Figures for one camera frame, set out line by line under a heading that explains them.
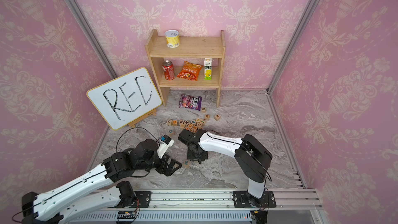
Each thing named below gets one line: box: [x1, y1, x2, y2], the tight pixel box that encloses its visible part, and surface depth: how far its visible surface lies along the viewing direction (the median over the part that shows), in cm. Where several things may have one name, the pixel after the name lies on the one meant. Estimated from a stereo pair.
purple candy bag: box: [179, 93, 203, 111], surface depth 111 cm
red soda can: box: [162, 59, 176, 81], surface depth 93 cm
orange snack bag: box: [176, 60, 204, 81], surface depth 99 cm
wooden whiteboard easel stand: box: [128, 109, 158, 129], surface depth 102 cm
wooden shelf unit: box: [145, 29, 226, 108], surface depth 87 cm
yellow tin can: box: [164, 29, 181, 49], surface depth 82 cm
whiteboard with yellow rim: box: [86, 66, 163, 131], surface depth 94 cm
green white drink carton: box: [203, 57, 215, 81], surface depth 92 cm
